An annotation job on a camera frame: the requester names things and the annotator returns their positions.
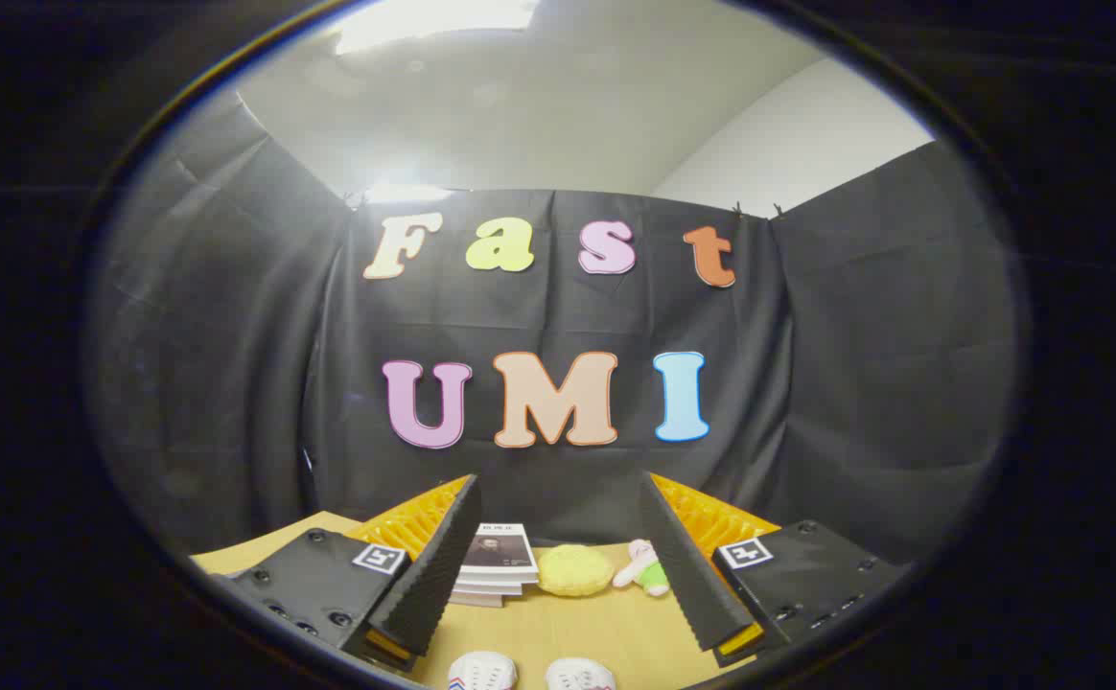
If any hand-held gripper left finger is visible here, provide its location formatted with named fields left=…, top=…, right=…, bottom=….
left=216, top=473, right=484, bottom=674

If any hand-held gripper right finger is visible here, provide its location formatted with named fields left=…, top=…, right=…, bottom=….
left=637, top=471, right=914, bottom=669

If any white striped canvas shoe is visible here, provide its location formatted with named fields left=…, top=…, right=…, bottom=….
left=546, top=657, right=616, bottom=690
left=448, top=652, right=519, bottom=690

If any pink and green plush toy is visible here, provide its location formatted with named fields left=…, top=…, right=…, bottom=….
left=613, top=539, right=671, bottom=597

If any white portrait cover book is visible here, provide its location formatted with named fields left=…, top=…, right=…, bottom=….
left=457, top=522, right=540, bottom=586

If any yellow plush bun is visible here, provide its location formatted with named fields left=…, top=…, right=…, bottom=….
left=537, top=544, right=616, bottom=598

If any ceiling light panel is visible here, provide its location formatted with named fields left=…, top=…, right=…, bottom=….
left=333, top=0, right=540, bottom=55

